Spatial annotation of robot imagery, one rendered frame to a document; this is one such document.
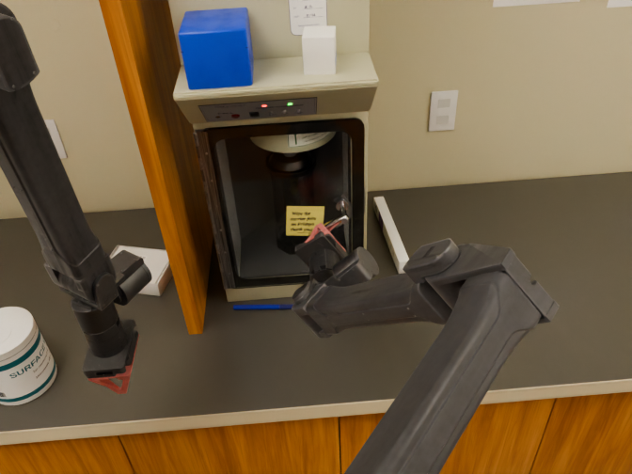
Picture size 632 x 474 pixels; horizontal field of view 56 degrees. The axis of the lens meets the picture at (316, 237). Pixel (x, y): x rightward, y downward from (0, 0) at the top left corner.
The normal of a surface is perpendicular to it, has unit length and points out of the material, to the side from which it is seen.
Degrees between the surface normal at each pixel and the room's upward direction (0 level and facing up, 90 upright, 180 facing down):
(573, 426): 90
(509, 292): 46
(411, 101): 90
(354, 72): 0
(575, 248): 0
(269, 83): 0
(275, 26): 90
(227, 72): 90
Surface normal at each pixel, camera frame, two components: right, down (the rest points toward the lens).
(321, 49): -0.06, 0.63
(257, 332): -0.04, -0.77
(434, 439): 0.45, -0.22
